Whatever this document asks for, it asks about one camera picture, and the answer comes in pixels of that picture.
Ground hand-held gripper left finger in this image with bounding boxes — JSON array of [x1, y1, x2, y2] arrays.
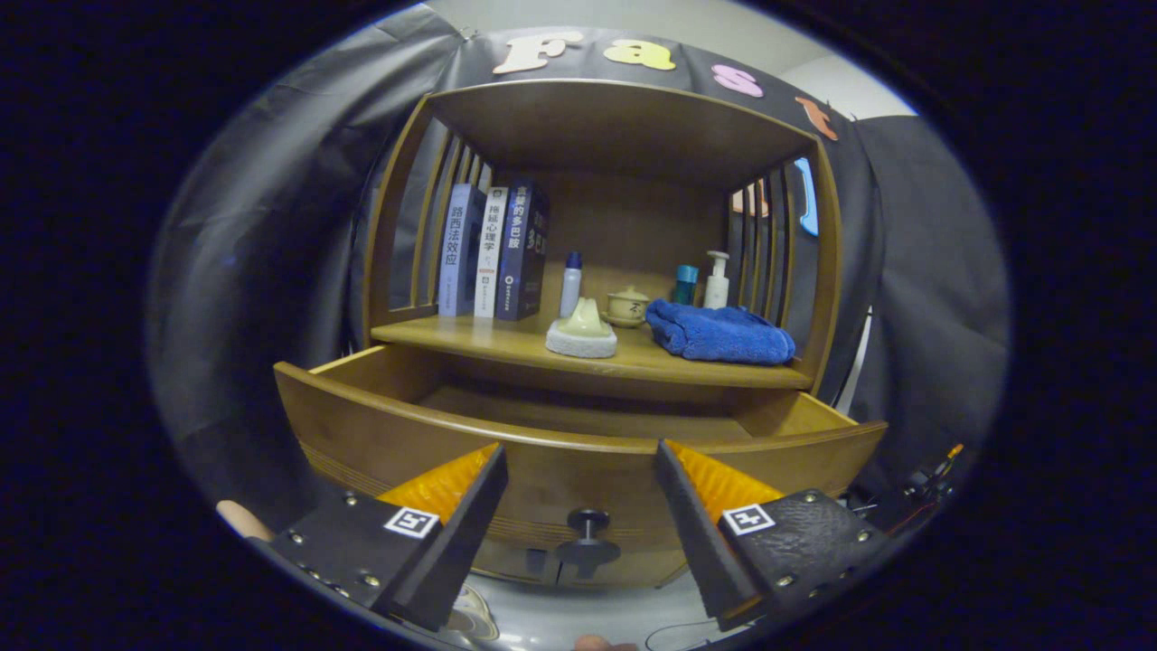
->
[[249, 443, 510, 632]]

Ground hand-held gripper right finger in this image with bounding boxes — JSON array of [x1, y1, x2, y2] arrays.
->
[[655, 439, 896, 632]]

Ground wooden drawer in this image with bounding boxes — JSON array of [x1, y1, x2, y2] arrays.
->
[[274, 344, 889, 580]]

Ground cream handled white scrubber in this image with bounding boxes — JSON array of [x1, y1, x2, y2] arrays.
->
[[545, 297, 619, 359]]

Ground wooden countertop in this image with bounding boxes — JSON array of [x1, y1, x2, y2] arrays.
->
[[371, 312, 814, 392]]

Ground wooden cabinet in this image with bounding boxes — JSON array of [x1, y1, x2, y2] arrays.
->
[[362, 79, 843, 589]]

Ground white shoe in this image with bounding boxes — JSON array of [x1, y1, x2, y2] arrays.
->
[[447, 586, 500, 641]]

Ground blue towel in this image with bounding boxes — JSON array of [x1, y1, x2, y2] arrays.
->
[[644, 299, 797, 366]]

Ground dark equipment with orange part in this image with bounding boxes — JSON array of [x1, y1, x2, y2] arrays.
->
[[850, 443, 966, 534]]

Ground white backdrop stand pole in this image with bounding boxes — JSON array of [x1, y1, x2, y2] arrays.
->
[[832, 307, 876, 417]]

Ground beige lidded teacup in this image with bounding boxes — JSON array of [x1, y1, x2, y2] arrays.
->
[[601, 286, 652, 329]]

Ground white pump bottle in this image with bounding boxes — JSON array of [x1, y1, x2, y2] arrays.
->
[[703, 250, 730, 310]]

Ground white bottle blue cap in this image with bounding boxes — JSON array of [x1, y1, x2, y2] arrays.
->
[[560, 251, 583, 319]]

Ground light blue book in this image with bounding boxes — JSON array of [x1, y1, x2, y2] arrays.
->
[[438, 184, 487, 317]]

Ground white book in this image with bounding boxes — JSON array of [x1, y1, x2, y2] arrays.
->
[[474, 186, 510, 319]]

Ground dark blue book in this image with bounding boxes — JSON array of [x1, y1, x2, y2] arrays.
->
[[494, 181, 550, 322]]

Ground thin floor cables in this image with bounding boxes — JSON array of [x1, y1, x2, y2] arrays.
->
[[644, 619, 724, 651]]

